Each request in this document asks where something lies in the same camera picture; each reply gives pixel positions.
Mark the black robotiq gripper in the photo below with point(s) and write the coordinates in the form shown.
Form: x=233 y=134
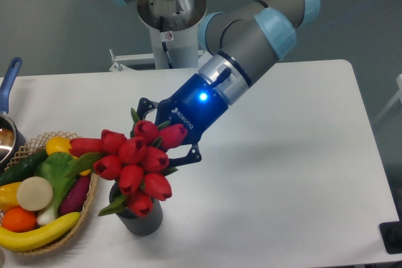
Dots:
x=196 y=105

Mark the woven wicker basket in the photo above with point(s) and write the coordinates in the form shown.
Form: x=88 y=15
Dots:
x=37 y=144

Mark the yellow banana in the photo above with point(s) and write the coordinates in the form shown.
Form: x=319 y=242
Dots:
x=34 y=239

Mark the yellow bell pepper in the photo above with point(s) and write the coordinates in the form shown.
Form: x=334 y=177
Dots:
x=8 y=196

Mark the purple sweet potato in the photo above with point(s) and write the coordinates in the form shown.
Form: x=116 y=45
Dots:
x=74 y=201

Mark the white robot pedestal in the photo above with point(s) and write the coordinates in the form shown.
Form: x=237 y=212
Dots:
x=173 y=30

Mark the beige round disc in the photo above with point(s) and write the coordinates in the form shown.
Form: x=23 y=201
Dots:
x=34 y=193

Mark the green bok choy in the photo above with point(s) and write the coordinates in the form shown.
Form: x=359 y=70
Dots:
x=55 y=170

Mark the white furniture piece right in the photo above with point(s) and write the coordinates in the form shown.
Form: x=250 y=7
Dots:
x=392 y=105

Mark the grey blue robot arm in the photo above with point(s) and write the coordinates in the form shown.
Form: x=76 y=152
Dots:
x=232 y=51

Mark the dark grey ribbed vase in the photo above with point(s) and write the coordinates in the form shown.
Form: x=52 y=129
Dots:
x=144 y=221

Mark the blue handled saucepan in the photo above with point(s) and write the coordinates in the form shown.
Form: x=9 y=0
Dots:
x=11 y=138

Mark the black device at edge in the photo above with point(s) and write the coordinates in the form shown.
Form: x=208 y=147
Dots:
x=391 y=236

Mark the red tulip bouquet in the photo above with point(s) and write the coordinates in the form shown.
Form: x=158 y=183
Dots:
x=138 y=164

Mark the green cucumber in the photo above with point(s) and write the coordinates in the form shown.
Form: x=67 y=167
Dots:
x=24 y=168

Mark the orange fruit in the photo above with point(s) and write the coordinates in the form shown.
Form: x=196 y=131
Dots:
x=19 y=220

